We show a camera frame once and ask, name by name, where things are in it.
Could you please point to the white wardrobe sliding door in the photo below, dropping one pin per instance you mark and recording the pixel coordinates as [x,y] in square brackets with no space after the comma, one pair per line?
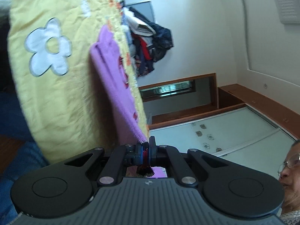
[244,136]

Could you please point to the yellow floral bed quilt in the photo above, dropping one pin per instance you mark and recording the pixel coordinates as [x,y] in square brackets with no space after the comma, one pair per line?
[60,92]

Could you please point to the pile of dark clothes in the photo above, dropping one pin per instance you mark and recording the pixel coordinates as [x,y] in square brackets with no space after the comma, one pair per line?
[151,40]

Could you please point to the grey headboard panel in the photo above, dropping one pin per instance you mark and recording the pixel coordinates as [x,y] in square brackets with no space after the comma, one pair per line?
[145,8]

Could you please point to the purple knit sweater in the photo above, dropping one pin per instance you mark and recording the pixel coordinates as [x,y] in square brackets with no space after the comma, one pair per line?
[108,62]

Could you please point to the wooden door frame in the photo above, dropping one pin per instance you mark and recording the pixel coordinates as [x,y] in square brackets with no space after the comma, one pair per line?
[182,100]

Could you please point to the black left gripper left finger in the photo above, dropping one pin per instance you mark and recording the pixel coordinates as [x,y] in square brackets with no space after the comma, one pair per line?
[64,188]

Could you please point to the white wall vent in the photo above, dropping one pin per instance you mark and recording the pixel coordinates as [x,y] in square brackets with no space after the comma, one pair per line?
[288,11]

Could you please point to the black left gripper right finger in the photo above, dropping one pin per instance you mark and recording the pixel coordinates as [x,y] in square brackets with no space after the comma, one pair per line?
[227,187]

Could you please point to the person's face with glasses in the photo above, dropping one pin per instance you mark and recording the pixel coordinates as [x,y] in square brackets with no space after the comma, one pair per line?
[289,178]

